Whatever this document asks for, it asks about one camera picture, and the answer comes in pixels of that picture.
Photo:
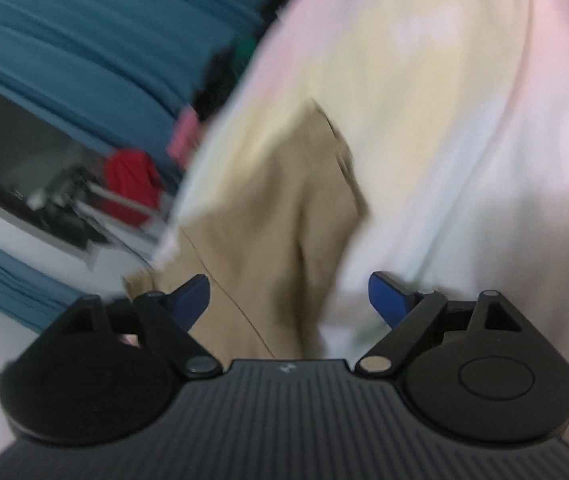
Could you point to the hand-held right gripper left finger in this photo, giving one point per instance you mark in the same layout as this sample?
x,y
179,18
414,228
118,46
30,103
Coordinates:
x,y
192,300

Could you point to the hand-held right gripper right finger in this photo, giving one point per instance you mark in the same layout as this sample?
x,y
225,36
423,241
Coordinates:
x,y
387,300

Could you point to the tan hooded sweatshirt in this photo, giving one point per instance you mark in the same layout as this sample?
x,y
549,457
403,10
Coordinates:
x,y
274,220

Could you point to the red garment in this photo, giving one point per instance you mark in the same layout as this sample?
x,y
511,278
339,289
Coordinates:
x,y
129,180

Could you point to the garment steamer stand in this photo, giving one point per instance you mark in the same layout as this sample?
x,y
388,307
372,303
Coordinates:
x,y
64,200

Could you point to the pink garment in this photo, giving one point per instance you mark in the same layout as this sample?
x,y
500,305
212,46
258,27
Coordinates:
x,y
184,135

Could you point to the pastel tie-dye bed sheet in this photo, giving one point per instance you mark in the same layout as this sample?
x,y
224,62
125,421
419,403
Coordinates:
x,y
464,135

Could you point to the narrow blue curtain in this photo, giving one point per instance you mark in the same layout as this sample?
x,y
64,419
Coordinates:
x,y
4,280

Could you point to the black garment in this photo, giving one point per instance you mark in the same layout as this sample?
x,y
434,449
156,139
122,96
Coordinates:
x,y
214,85

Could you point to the dark window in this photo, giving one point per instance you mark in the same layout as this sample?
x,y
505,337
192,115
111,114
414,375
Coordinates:
x,y
4,135

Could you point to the green garment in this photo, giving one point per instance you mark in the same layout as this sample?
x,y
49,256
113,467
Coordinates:
x,y
244,50

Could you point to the wide blue curtain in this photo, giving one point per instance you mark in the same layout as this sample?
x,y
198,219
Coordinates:
x,y
89,35

